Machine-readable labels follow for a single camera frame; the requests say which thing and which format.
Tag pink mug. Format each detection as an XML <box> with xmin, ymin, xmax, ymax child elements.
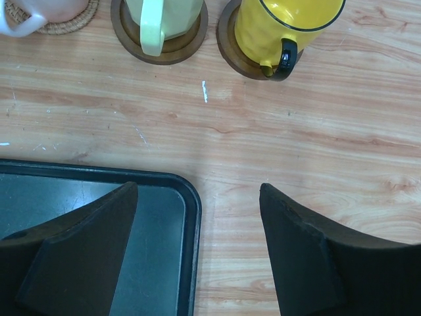
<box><xmin>1</xmin><ymin>0</ymin><xmax>89</xmax><ymax>38</ymax></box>

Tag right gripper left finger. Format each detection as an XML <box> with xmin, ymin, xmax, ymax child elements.
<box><xmin>1</xmin><ymin>182</ymin><xmax>138</xmax><ymax>315</ymax></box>

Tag black plastic tray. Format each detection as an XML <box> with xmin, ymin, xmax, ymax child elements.
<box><xmin>1</xmin><ymin>159</ymin><xmax>201</xmax><ymax>315</ymax></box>

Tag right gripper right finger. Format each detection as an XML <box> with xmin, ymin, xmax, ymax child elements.
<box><xmin>259</xmin><ymin>183</ymin><xmax>420</xmax><ymax>315</ymax></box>

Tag dark wooden coaster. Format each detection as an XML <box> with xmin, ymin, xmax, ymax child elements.
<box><xmin>111</xmin><ymin>0</ymin><xmax>208</xmax><ymax>65</ymax></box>
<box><xmin>216</xmin><ymin>0</ymin><xmax>305</xmax><ymax>81</ymax></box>

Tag pale green mug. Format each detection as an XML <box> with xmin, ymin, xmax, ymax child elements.
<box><xmin>126</xmin><ymin>0</ymin><xmax>203</xmax><ymax>57</ymax></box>

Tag woven rattan coaster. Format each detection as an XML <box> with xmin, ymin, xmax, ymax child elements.
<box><xmin>6</xmin><ymin>1</ymin><xmax>99</xmax><ymax>35</ymax></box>

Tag yellow transparent cup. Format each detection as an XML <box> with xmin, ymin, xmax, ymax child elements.
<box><xmin>234</xmin><ymin>0</ymin><xmax>345</xmax><ymax>81</ymax></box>

